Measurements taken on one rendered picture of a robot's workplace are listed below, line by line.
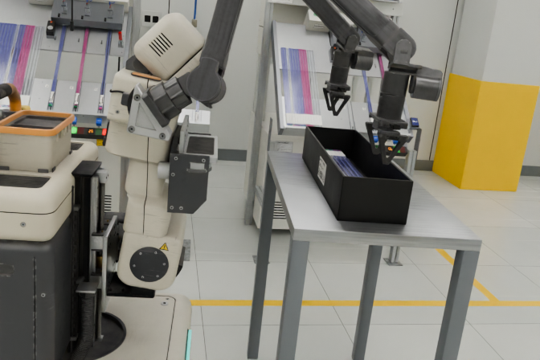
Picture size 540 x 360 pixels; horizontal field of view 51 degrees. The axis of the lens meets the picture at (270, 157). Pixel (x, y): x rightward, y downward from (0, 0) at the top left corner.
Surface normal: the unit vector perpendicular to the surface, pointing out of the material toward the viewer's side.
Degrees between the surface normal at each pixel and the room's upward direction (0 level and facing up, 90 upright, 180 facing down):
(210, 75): 77
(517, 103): 90
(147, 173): 90
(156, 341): 0
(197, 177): 90
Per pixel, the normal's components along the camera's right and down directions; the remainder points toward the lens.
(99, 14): 0.19, -0.50
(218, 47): 0.03, -0.09
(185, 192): 0.09, 0.26
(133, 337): 0.10, -0.96
